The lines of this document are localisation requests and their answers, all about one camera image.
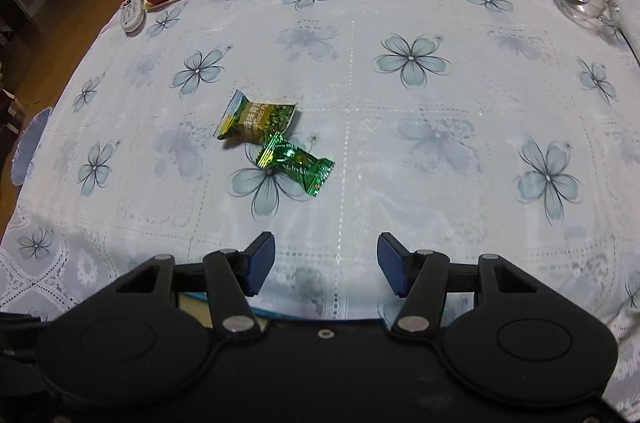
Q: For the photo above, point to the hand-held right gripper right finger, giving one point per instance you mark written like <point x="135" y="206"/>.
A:
<point x="390" y="264"/>

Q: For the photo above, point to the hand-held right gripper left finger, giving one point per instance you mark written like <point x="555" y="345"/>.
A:
<point x="261" y="264"/>

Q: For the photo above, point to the shiny green candy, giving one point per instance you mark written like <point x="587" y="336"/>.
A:
<point x="295" y="165"/>

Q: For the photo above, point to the green pea snack packet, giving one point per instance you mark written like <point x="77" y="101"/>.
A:
<point x="257" y="118"/>

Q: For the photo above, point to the pale blue stool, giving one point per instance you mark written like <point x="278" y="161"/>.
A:
<point x="30" y="145"/>

